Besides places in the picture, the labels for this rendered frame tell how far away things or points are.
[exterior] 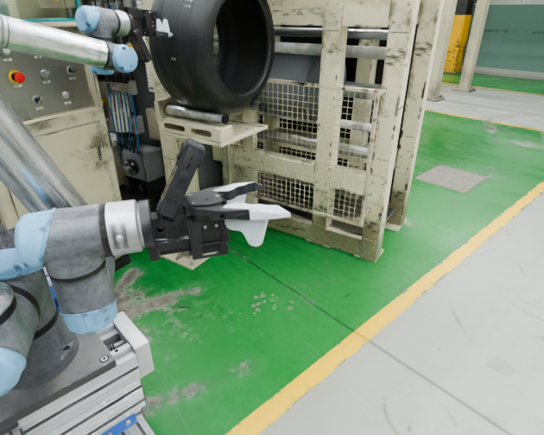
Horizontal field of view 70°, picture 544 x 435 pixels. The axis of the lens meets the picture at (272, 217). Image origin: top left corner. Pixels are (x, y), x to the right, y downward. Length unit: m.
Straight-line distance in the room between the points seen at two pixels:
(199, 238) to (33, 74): 1.52
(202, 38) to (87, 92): 0.73
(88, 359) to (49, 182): 0.37
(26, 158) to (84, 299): 0.22
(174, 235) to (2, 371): 0.29
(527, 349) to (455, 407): 0.51
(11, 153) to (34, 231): 0.14
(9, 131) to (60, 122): 1.34
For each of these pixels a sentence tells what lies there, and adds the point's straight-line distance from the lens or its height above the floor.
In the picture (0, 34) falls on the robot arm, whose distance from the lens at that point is 1.20.
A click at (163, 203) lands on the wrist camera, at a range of 0.56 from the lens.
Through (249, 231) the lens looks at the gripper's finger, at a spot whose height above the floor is 1.04.
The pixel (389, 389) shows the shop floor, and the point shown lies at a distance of 1.74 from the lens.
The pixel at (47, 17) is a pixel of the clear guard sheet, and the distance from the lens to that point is 2.01.
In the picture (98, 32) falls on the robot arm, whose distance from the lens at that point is 1.42.
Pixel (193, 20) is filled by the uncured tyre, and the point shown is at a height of 1.28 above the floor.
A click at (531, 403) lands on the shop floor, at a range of 1.91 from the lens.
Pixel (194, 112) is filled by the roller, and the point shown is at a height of 0.91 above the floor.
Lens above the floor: 1.32
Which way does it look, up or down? 28 degrees down
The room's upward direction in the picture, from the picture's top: straight up
